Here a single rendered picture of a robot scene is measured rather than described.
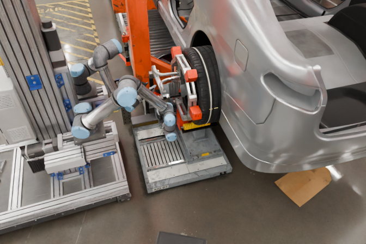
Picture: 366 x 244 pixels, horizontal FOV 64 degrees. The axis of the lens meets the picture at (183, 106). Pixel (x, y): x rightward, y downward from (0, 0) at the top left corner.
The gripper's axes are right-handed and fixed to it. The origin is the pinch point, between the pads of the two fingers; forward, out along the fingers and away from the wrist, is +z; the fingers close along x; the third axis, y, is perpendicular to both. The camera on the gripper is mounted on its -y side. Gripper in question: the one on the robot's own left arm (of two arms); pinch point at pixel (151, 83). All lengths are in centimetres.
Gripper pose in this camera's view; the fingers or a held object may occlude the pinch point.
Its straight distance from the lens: 259.4
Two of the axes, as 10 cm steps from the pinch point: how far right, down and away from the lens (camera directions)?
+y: -0.1, 7.5, 6.6
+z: 4.7, -5.8, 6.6
